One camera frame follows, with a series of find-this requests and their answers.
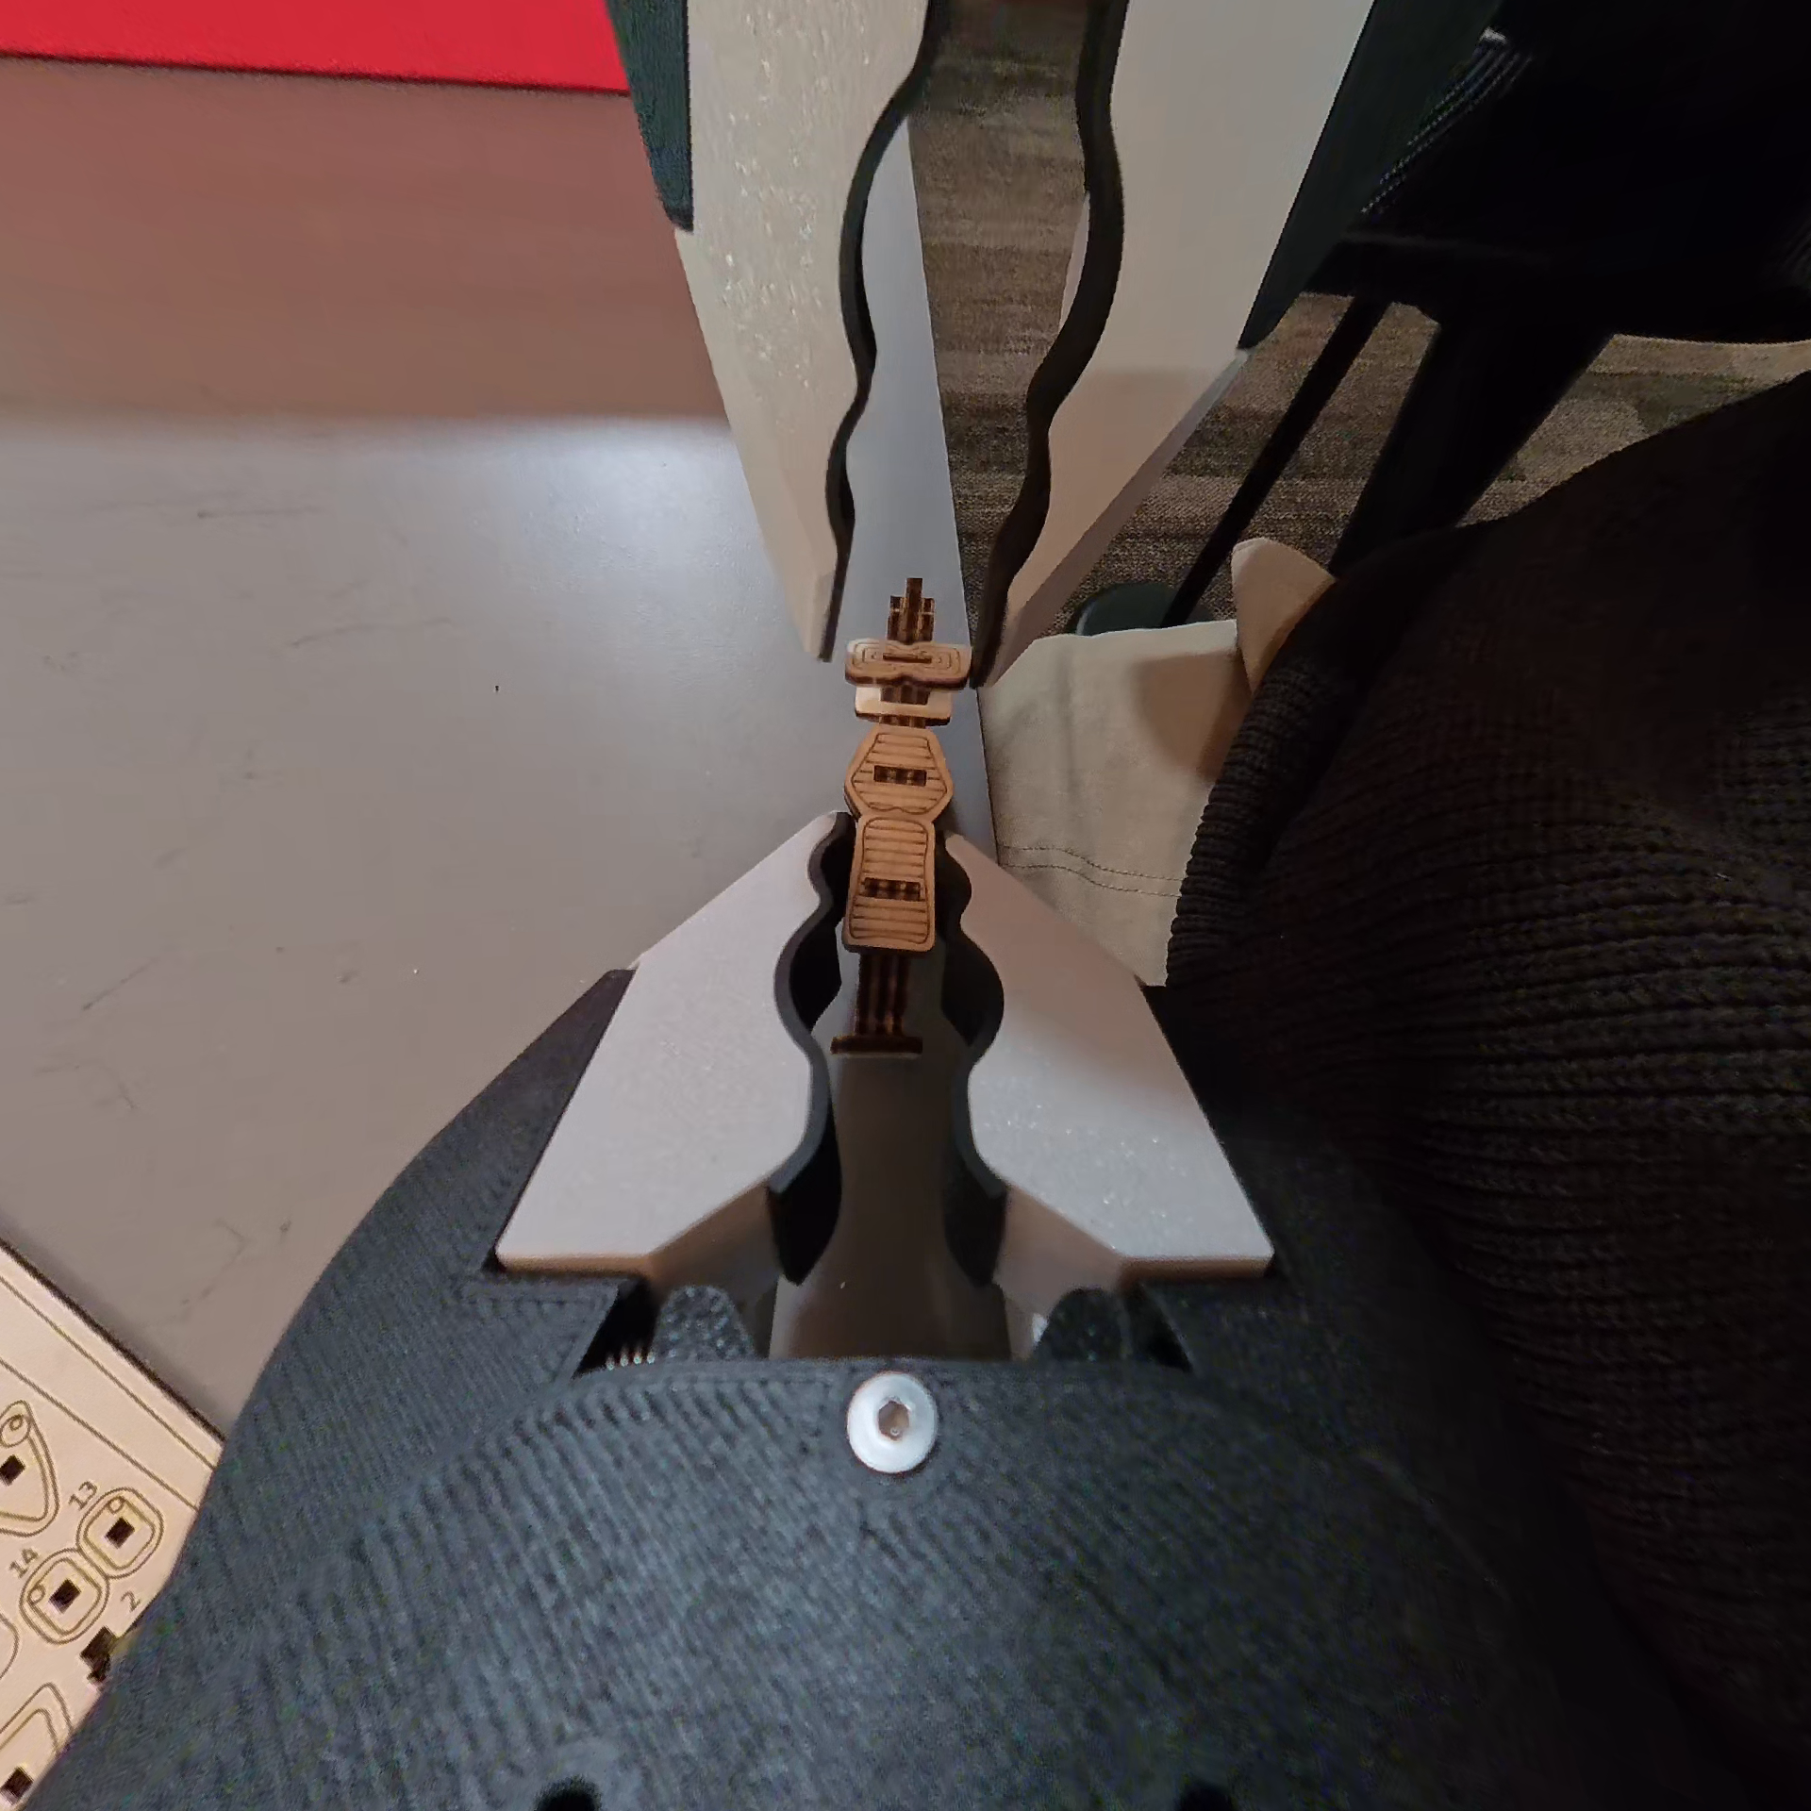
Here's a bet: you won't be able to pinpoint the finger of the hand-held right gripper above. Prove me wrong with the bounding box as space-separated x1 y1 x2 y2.
977 0 1386 686
678 0 945 658

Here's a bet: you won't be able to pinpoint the black office chair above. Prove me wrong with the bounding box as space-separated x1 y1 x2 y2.
1075 0 1811 630

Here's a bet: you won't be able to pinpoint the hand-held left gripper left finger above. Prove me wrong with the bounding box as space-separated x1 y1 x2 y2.
493 811 853 1361

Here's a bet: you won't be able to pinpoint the person's beige trousers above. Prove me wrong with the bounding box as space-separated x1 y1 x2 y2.
983 539 1333 988

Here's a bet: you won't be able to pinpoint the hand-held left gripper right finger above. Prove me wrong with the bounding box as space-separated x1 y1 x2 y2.
930 832 1278 1357

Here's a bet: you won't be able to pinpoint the person's black knit sweater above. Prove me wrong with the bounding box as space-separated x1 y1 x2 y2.
1167 381 1811 1811

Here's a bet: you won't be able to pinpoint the wooden puzzle model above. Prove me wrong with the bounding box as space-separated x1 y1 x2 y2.
831 577 960 1057

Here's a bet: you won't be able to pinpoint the laser-cut wooden parts sheet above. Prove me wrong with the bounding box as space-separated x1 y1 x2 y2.
0 1242 228 1798

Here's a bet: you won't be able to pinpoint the red plastic bin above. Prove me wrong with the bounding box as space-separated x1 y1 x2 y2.
0 0 630 97

